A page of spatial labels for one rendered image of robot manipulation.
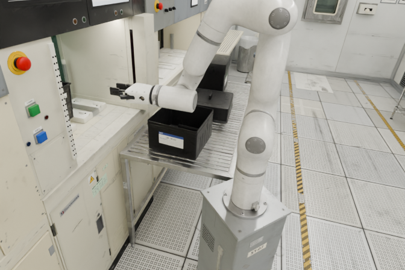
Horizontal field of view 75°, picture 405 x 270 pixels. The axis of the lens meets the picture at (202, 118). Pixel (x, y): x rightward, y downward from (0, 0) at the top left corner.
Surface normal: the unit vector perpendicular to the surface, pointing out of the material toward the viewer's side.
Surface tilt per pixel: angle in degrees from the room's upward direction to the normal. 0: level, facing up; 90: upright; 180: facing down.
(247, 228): 0
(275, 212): 0
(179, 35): 90
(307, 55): 90
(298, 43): 90
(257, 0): 65
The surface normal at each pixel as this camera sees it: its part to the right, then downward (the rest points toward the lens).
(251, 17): -0.83, 0.26
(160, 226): 0.06, -0.87
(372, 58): -0.25, 0.45
